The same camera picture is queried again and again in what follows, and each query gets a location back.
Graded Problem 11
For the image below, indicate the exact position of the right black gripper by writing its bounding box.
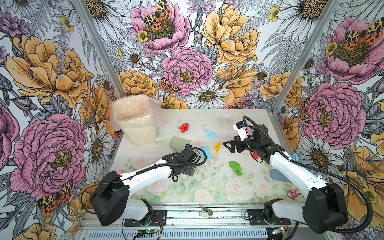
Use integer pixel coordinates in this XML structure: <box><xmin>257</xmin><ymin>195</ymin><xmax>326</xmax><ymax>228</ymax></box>
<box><xmin>223</xmin><ymin>135</ymin><xmax>260</xmax><ymax>154</ymax></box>

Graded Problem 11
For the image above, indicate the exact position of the green dustpan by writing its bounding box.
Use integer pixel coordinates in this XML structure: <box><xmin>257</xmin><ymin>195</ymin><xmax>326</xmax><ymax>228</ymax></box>
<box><xmin>170</xmin><ymin>136</ymin><xmax>191</xmax><ymax>153</ymax></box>

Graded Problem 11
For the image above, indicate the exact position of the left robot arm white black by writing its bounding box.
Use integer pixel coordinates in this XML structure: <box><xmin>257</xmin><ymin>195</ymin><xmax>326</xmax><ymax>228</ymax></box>
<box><xmin>90</xmin><ymin>144</ymin><xmax>207</xmax><ymax>227</ymax></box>

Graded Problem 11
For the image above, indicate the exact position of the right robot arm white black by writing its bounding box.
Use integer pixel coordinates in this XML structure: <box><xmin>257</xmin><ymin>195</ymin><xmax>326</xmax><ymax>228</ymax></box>
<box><xmin>224</xmin><ymin>122</ymin><xmax>349</xmax><ymax>234</ymax></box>

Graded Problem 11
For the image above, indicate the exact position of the yellow paper scrap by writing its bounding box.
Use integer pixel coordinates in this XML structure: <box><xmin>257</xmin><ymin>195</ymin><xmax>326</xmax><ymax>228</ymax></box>
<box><xmin>214</xmin><ymin>142</ymin><xmax>223</xmax><ymax>153</ymax></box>

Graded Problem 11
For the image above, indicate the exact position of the green paper scrap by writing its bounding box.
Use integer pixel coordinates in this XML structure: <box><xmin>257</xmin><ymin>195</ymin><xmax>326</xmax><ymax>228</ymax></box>
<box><xmin>229</xmin><ymin>161</ymin><xmax>243</xmax><ymax>176</ymax></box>

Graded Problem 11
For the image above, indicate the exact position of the small light blue paper scrap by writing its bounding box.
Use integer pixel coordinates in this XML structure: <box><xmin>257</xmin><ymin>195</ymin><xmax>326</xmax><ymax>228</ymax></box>
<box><xmin>205</xmin><ymin>130</ymin><xmax>218</xmax><ymax>139</ymax></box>

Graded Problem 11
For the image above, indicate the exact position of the large light blue paper scrap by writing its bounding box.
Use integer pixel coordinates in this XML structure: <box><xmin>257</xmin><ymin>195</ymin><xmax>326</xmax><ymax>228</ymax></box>
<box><xmin>202</xmin><ymin>146</ymin><xmax>212</xmax><ymax>161</ymax></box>

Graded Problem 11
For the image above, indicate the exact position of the red paper scrap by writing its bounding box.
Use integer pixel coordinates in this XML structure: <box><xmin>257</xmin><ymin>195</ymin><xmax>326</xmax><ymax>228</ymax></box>
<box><xmin>179</xmin><ymin>123</ymin><xmax>190</xmax><ymax>133</ymax></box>

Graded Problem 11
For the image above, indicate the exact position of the white trash bin plastic liner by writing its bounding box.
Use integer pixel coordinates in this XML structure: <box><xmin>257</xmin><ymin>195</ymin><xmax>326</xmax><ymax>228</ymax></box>
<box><xmin>111</xmin><ymin>95</ymin><xmax>162</xmax><ymax>146</ymax></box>

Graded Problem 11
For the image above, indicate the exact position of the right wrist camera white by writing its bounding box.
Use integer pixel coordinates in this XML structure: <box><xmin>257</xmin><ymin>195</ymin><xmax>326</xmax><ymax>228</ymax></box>
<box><xmin>233</xmin><ymin>121</ymin><xmax>253</xmax><ymax>141</ymax></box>

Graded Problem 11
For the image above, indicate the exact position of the small beige clip on rail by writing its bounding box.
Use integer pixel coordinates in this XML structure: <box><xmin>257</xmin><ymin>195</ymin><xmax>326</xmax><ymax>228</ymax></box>
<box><xmin>199</xmin><ymin>206</ymin><xmax>213</xmax><ymax>218</ymax></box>

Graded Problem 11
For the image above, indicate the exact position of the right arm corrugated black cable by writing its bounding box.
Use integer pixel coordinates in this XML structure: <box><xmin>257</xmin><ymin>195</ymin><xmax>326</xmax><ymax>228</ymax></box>
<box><xmin>242</xmin><ymin>115</ymin><xmax>374</xmax><ymax>235</ymax></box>

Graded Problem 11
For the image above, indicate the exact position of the aluminium rail frame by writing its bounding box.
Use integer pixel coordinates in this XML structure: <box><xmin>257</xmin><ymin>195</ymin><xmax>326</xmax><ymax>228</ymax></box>
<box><xmin>74</xmin><ymin>202</ymin><xmax>340</xmax><ymax>240</ymax></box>

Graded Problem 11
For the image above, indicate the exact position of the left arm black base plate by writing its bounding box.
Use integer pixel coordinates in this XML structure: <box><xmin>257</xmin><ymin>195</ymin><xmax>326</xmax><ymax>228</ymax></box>
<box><xmin>124</xmin><ymin>210</ymin><xmax>168</xmax><ymax>227</ymax></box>

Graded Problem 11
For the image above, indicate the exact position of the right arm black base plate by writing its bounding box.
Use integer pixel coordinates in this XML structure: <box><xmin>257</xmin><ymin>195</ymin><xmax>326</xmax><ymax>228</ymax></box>
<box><xmin>244</xmin><ymin>209</ymin><xmax>291</xmax><ymax>226</ymax></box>

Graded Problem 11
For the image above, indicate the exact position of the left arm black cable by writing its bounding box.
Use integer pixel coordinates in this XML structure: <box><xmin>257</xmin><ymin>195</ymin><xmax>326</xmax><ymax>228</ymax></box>
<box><xmin>80</xmin><ymin>146</ymin><xmax>208</xmax><ymax>215</ymax></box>

